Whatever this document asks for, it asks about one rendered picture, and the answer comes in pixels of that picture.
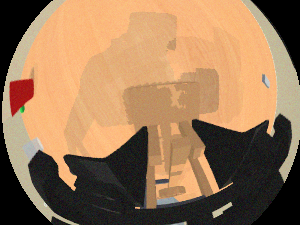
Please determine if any red plastic cup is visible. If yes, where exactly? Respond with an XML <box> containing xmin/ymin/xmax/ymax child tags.
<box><xmin>9</xmin><ymin>79</ymin><xmax>35</xmax><ymax>116</ymax></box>

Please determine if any small green ball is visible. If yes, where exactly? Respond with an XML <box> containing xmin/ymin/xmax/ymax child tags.
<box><xmin>20</xmin><ymin>105</ymin><xmax>25</xmax><ymax>113</ymax></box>

